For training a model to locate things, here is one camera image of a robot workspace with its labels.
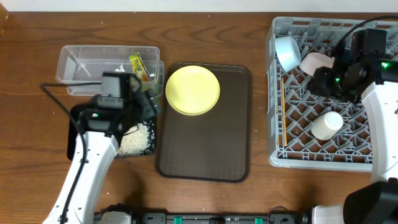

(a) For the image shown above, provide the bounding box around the crumpled white paper scrap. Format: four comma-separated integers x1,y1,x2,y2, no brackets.
114,64,125,72

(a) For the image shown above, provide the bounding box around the yellow plate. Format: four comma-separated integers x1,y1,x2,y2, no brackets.
165,65,221,116

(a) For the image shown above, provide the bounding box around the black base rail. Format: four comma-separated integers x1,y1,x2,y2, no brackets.
93,203,312,224

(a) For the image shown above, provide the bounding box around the wooden chopstick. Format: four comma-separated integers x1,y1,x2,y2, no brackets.
275,106,280,147
280,78,287,147

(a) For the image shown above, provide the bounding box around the pile of rice grains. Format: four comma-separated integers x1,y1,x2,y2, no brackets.
117,119,156,157

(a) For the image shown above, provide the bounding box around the white pink bowl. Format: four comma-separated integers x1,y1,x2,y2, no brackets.
299,52,335,77

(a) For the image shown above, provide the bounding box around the light blue bowl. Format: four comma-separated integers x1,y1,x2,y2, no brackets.
275,36,302,72

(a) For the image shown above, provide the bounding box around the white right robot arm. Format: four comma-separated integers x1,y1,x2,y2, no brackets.
307,29,397,223

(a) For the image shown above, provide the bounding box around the black waste tray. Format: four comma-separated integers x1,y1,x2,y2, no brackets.
67,103,157,161

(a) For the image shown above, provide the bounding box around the dark brown serving tray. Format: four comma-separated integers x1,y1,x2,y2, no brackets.
155,64,252,183

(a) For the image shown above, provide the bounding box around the yellow green snack wrapper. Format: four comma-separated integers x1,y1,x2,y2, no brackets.
129,53,155,90

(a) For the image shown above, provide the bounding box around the small pale green cup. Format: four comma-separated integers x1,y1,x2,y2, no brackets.
311,111,344,140

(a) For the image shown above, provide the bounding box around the grey dishwasher rack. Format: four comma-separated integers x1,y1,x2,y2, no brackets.
265,16,398,174

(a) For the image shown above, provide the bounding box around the clear plastic waste bin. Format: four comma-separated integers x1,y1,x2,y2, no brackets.
56,45,164,96

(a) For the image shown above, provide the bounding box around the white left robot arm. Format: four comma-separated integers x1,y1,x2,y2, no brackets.
40,72,159,223

